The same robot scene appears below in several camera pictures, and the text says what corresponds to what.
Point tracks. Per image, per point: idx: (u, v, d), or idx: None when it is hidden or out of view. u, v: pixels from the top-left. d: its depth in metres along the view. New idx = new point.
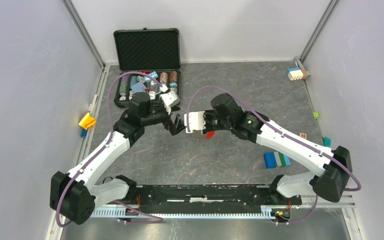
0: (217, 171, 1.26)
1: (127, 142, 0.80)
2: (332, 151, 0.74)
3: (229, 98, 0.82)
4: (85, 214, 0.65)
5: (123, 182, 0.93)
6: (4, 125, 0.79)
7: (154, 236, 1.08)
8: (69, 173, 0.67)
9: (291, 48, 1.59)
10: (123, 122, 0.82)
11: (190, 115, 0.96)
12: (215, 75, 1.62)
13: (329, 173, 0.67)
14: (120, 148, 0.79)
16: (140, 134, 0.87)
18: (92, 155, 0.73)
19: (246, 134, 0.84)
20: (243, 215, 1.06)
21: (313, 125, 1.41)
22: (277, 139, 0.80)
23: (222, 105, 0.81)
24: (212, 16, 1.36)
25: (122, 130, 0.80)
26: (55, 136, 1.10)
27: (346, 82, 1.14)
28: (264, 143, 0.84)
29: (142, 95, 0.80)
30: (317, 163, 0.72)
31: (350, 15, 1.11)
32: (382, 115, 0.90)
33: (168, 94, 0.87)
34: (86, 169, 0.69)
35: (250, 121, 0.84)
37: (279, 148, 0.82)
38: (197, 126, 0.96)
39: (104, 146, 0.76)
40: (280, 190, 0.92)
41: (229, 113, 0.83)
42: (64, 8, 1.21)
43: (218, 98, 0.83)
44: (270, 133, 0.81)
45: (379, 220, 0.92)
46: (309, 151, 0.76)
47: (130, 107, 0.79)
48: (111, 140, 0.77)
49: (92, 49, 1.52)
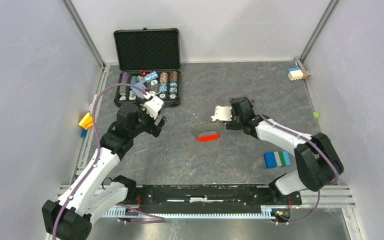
0: (217, 171, 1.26)
1: (115, 158, 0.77)
2: (310, 136, 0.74)
3: (244, 98, 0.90)
4: (82, 234, 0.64)
5: (120, 186, 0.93)
6: (3, 127, 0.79)
7: (154, 236, 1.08)
8: (59, 201, 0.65)
9: (290, 48, 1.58)
10: (110, 135, 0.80)
11: (217, 107, 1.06)
12: (215, 76, 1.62)
13: (301, 149, 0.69)
14: (110, 165, 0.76)
16: (129, 147, 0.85)
18: (80, 179, 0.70)
19: (250, 130, 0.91)
20: (243, 215, 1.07)
21: (313, 124, 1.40)
22: (269, 129, 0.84)
23: (236, 103, 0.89)
24: (212, 16, 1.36)
25: (109, 144, 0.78)
26: (55, 137, 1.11)
27: (346, 82, 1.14)
28: (264, 137, 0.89)
29: (129, 107, 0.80)
30: (292, 143, 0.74)
31: (350, 14, 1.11)
32: (381, 116, 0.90)
33: (153, 100, 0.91)
34: (76, 194, 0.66)
35: (255, 119, 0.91)
37: (271, 138, 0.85)
38: (221, 117, 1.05)
39: (92, 166, 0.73)
40: (278, 185, 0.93)
41: (240, 111, 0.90)
42: (64, 9, 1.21)
43: (235, 97, 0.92)
44: (264, 124, 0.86)
45: (377, 220, 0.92)
46: (290, 135, 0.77)
47: (118, 119, 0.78)
48: (99, 159, 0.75)
49: (93, 49, 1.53)
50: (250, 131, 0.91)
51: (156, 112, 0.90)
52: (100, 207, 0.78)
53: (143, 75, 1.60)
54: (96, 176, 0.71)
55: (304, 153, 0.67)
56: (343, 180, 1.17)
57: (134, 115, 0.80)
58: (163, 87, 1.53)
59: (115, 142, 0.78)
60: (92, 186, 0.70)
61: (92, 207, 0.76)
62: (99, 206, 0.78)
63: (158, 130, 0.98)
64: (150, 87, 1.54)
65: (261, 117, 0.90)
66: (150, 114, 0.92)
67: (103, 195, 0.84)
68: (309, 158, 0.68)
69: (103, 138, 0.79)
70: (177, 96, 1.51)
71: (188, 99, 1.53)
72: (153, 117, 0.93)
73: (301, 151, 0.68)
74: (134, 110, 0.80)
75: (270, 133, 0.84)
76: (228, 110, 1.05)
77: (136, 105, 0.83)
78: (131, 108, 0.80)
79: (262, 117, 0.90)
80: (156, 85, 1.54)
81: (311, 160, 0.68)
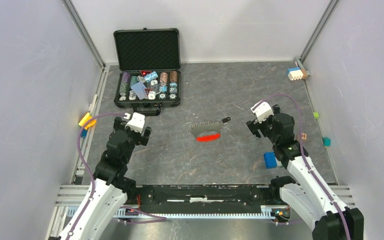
0: (217, 171, 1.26)
1: (110, 188, 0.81)
2: (345, 207, 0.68)
3: (291, 122, 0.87)
4: None
5: (117, 192, 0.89)
6: (4, 126, 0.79)
7: (154, 236, 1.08)
8: (60, 237, 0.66)
9: (290, 48, 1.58)
10: (104, 165, 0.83)
11: (264, 103, 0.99)
12: (215, 75, 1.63)
13: (326, 218, 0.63)
14: (105, 195, 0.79)
16: (122, 173, 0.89)
18: (78, 213, 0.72)
19: (282, 156, 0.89)
20: (243, 215, 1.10)
21: (312, 125, 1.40)
22: (303, 172, 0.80)
23: (280, 124, 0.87)
24: (212, 16, 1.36)
25: (104, 174, 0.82)
26: (55, 137, 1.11)
27: (346, 82, 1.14)
28: (293, 172, 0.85)
29: (119, 136, 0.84)
30: (323, 206, 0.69)
31: (350, 14, 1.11)
32: (381, 115, 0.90)
33: (135, 118, 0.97)
34: (75, 229, 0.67)
35: (293, 148, 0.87)
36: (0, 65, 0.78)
37: (302, 183, 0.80)
38: (259, 115, 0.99)
39: (88, 199, 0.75)
40: (286, 187, 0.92)
41: (281, 133, 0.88)
42: (64, 8, 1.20)
43: (282, 115, 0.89)
44: (300, 164, 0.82)
45: (376, 220, 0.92)
46: (324, 196, 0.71)
47: (109, 150, 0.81)
48: (95, 191, 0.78)
49: (93, 49, 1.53)
50: (282, 157, 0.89)
51: (141, 127, 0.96)
52: (99, 227, 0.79)
53: (143, 75, 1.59)
54: (93, 209, 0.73)
55: (329, 225, 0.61)
56: (343, 180, 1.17)
57: (124, 143, 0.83)
58: (163, 87, 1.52)
59: (109, 172, 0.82)
60: (89, 218, 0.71)
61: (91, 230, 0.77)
62: (98, 227, 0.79)
63: (145, 139, 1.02)
64: (150, 87, 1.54)
65: (300, 151, 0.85)
66: (136, 130, 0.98)
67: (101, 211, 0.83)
68: (334, 231, 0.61)
69: (98, 169, 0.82)
70: (177, 96, 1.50)
71: (188, 99, 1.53)
72: (139, 132, 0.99)
73: (326, 221, 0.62)
74: (123, 139, 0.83)
75: (303, 178, 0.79)
76: (267, 115, 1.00)
77: (124, 132, 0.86)
78: (121, 137, 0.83)
79: (300, 150, 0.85)
80: (156, 85, 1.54)
81: (334, 234, 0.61)
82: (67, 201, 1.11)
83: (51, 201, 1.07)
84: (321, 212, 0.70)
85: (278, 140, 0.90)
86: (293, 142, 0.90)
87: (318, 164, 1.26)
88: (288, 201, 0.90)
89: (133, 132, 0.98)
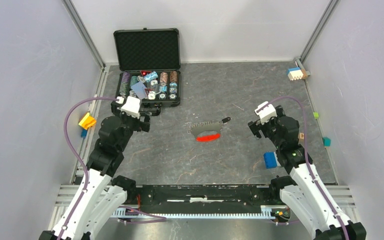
0: (217, 171, 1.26)
1: (105, 178, 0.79)
2: (348, 221, 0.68)
3: (296, 127, 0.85)
4: None
5: (118, 190, 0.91)
6: (4, 127, 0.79)
7: (154, 236, 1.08)
8: (54, 231, 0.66)
9: (290, 48, 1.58)
10: (99, 154, 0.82)
11: (269, 105, 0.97)
12: (215, 75, 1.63)
13: (330, 233, 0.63)
14: (100, 187, 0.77)
16: (119, 162, 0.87)
18: (72, 206, 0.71)
19: (285, 162, 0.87)
20: (243, 215, 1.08)
21: (312, 125, 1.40)
22: (307, 181, 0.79)
23: (285, 129, 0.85)
24: (212, 16, 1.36)
25: (99, 163, 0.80)
26: (55, 137, 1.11)
27: (346, 82, 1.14)
28: (295, 178, 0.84)
29: (112, 122, 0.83)
30: (325, 219, 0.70)
31: (350, 14, 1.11)
32: (382, 115, 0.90)
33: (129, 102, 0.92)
34: (70, 223, 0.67)
35: (296, 154, 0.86)
36: (0, 65, 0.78)
37: (304, 190, 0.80)
38: (263, 117, 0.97)
39: (82, 191, 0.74)
40: (285, 191, 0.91)
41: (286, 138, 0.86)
42: (64, 8, 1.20)
43: (287, 121, 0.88)
44: (304, 172, 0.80)
45: (376, 220, 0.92)
46: (327, 207, 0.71)
47: (101, 137, 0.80)
48: (88, 183, 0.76)
49: (92, 49, 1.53)
50: (285, 163, 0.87)
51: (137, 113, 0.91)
52: (99, 220, 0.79)
53: (143, 75, 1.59)
54: (88, 201, 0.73)
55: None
56: (343, 180, 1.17)
57: (118, 131, 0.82)
58: (163, 87, 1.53)
59: (104, 161, 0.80)
60: (83, 212, 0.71)
61: (90, 223, 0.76)
62: (98, 220, 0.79)
63: (146, 125, 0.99)
64: (150, 87, 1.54)
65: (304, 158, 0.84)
66: (132, 115, 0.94)
67: (101, 205, 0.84)
68: None
69: (92, 158, 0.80)
70: (177, 96, 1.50)
71: (188, 99, 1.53)
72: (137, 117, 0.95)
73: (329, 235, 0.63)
74: (118, 126, 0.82)
75: (305, 185, 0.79)
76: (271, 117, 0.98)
77: (120, 119, 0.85)
78: (114, 122, 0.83)
79: (304, 157, 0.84)
80: (156, 85, 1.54)
81: None
82: (67, 201, 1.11)
83: (51, 201, 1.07)
84: (323, 224, 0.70)
85: (282, 145, 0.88)
86: (296, 148, 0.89)
87: (318, 164, 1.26)
88: (288, 205, 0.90)
89: (131, 118, 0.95)
